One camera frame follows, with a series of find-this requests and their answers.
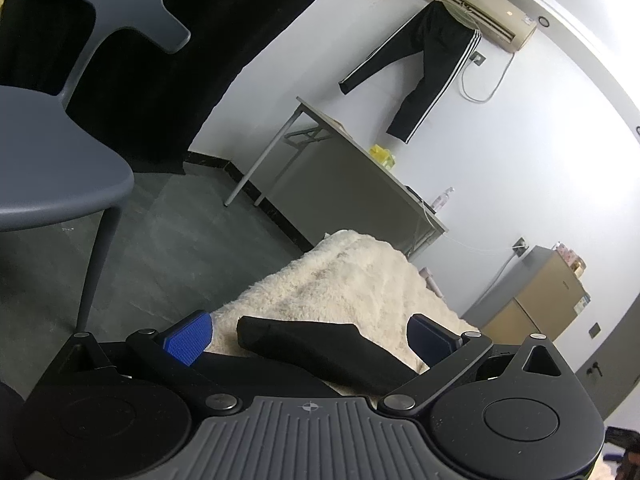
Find black curtain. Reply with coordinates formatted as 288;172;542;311
0;0;363;177

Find yellow tissue box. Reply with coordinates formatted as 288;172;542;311
369;144;398;168

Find white air conditioner cable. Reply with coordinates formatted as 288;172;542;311
460;35;516;103

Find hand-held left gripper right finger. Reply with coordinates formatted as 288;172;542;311
376;312;580;416

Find beige air conditioner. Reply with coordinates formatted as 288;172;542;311
419;0;538;53

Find white fluffy blanket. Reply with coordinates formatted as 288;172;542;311
202;230;483;401

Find grey door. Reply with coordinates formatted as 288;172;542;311
574;296;640;421

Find pink hair dryer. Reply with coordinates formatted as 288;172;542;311
420;266;446;298

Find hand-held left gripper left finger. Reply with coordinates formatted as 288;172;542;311
59;309;243;416

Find grey plastic chair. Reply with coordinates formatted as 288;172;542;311
0;0;192;333

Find gold two-door fridge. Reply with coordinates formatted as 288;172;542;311
460;245;593;346

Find black pants with white stripes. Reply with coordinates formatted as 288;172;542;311
339;1;483;145

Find white charging cable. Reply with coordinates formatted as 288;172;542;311
420;199;518;253

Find black garment with grey-blue patches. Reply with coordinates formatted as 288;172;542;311
195;315;422;403

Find grey folding desk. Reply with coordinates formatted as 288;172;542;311
224;96;448;261

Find grey power cable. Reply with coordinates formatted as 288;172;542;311
467;252;518;313

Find clear plastic bottle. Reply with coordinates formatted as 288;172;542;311
431;186;456;213

